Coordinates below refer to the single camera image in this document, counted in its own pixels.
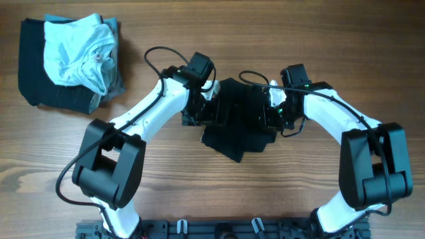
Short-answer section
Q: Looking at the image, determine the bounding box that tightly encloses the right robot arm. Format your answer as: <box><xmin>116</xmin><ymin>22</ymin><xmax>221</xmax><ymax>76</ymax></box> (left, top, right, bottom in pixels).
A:
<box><xmin>261</xmin><ymin>64</ymin><xmax>413</xmax><ymax>238</ymax></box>

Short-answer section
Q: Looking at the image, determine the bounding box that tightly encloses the black cable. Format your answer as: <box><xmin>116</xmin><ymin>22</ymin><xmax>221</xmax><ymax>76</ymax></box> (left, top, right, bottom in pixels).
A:
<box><xmin>54</xmin><ymin>46</ymin><xmax>217</xmax><ymax>238</ymax></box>
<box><xmin>238</xmin><ymin>70</ymin><xmax>393</xmax><ymax>217</ymax></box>

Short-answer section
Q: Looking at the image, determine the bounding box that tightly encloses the black folded garment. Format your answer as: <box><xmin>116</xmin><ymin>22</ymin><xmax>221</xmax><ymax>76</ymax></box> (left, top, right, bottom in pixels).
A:
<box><xmin>18</xmin><ymin>19</ymin><xmax>101</xmax><ymax>115</ymax></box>

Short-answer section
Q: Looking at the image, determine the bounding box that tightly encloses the light blue crumpled garment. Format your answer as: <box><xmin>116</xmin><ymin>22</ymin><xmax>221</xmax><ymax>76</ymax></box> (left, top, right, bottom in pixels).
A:
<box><xmin>43</xmin><ymin>13</ymin><xmax>117</xmax><ymax>96</ymax></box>

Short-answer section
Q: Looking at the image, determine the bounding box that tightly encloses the black polo shirt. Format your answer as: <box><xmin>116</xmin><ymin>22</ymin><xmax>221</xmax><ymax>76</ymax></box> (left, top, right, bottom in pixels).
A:
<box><xmin>201</xmin><ymin>78</ymin><xmax>276</xmax><ymax>163</ymax></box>

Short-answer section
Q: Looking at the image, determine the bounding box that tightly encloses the left black cable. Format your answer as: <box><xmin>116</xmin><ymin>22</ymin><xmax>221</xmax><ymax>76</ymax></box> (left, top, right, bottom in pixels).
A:
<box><xmin>54</xmin><ymin>46</ymin><xmax>217</xmax><ymax>238</ymax></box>

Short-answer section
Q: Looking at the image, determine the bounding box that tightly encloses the right black cable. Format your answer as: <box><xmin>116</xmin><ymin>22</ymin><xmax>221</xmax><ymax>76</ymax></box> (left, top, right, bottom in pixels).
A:
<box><xmin>238</xmin><ymin>70</ymin><xmax>393</xmax><ymax>217</ymax></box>

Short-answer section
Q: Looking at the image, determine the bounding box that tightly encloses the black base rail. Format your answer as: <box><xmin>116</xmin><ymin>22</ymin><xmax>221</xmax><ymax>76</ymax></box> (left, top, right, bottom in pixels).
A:
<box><xmin>75</xmin><ymin>218</ymin><xmax>371</xmax><ymax>239</ymax></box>

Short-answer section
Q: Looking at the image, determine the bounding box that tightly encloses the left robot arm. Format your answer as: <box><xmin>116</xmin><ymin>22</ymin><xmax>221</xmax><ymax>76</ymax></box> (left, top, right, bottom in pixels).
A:
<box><xmin>72</xmin><ymin>52</ymin><xmax>219</xmax><ymax>238</ymax></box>

